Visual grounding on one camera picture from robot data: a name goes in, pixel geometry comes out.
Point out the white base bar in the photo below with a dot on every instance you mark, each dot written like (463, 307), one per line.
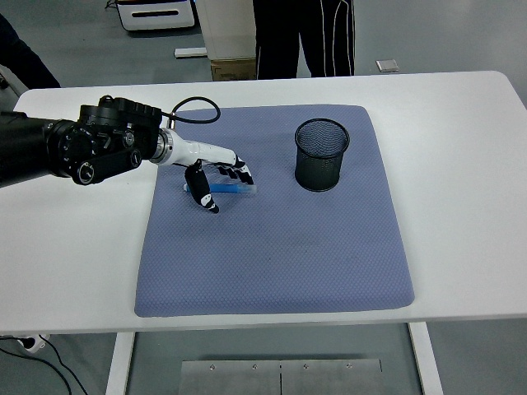
(189, 52)

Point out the blue marker with clear cap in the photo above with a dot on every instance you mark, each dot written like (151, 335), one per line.
(230, 188)

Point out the person in dark clothing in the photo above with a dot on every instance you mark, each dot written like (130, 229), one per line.
(24, 61)

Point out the white pedestal cabinet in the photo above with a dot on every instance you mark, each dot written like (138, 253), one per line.
(226, 29)

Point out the person in striped trousers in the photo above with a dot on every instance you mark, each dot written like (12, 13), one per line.
(304, 37)

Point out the small grey floor plate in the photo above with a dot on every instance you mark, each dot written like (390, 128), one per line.
(387, 66)

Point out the black mesh pen holder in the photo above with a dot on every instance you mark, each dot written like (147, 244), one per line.
(321, 173)

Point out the white table leg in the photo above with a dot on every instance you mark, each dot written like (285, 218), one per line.
(119, 362)
(426, 362)

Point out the white power strip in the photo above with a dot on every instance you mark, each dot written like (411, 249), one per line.
(33, 343)

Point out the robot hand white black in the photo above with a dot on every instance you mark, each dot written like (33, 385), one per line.
(197, 150)

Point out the brown cardboard box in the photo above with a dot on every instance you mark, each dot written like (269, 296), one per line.
(232, 70)

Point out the grey metal plate with screws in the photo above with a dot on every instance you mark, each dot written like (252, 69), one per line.
(247, 376)

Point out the white box appliance with slot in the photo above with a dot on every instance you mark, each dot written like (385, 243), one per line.
(156, 16)

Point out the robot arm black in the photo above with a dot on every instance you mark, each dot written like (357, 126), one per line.
(62, 144)

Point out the blue-grey quilted mat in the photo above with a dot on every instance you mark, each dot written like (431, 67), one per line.
(267, 255)

